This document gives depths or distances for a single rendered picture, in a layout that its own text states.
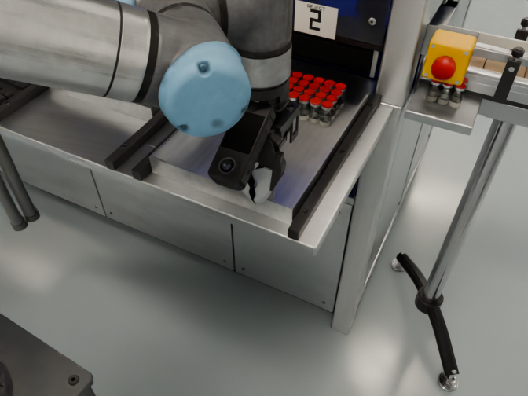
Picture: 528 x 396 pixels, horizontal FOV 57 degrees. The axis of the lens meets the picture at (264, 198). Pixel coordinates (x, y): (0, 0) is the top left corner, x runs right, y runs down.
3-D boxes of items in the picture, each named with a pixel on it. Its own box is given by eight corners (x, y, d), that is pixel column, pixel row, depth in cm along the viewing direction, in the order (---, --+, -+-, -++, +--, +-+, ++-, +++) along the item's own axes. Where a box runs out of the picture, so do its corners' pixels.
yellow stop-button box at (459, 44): (429, 59, 94) (439, 23, 89) (467, 68, 92) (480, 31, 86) (419, 78, 89) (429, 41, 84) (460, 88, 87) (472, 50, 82)
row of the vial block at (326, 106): (249, 97, 98) (248, 78, 95) (332, 122, 92) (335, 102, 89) (243, 103, 97) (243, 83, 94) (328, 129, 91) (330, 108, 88)
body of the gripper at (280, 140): (299, 139, 71) (304, 64, 62) (273, 174, 65) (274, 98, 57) (253, 124, 73) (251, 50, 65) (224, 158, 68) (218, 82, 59)
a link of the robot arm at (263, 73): (274, 65, 54) (210, 49, 56) (273, 100, 57) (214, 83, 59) (302, 36, 58) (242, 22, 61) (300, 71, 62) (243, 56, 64)
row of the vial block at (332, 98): (254, 92, 100) (254, 72, 96) (337, 116, 94) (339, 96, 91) (249, 97, 98) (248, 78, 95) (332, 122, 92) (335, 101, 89)
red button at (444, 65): (432, 69, 88) (438, 49, 85) (454, 75, 87) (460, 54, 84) (427, 79, 86) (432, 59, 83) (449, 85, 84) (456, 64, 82)
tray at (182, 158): (248, 77, 104) (248, 62, 102) (365, 109, 96) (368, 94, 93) (152, 172, 83) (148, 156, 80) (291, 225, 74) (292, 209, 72)
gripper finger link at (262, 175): (287, 190, 76) (290, 144, 70) (271, 215, 73) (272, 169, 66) (270, 184, 77) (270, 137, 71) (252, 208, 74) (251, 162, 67)
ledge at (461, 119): (420, 83, 106) (423, 75, 104) (482, 98, 102) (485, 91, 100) (402, 117, 97) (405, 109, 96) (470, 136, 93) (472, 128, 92)
